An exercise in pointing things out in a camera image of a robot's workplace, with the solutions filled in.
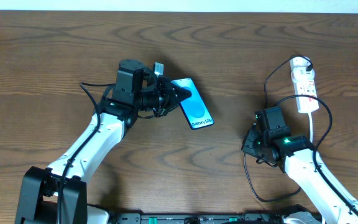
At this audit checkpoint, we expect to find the Galaxy smartphone blue screen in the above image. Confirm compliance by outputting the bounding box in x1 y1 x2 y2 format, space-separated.
172 78 214 130

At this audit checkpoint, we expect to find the black USB charging cable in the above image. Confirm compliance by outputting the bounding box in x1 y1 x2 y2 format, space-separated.
243 55 314 203

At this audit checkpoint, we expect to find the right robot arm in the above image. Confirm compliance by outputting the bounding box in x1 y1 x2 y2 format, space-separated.
242 107 358 223

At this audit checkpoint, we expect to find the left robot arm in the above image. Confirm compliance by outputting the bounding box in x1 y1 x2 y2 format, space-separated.
15 59 191 223

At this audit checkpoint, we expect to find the white USB charger plug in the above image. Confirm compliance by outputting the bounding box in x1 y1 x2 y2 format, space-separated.
290 55 311 70

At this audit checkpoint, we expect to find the white power strip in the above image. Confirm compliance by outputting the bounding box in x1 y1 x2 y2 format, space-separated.
291 67 319 114

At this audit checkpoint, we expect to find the white power strip cord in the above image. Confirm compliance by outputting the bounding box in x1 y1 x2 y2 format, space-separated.
308 112 314 144

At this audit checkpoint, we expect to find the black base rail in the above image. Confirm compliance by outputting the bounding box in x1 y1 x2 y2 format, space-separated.
110 212 283 224

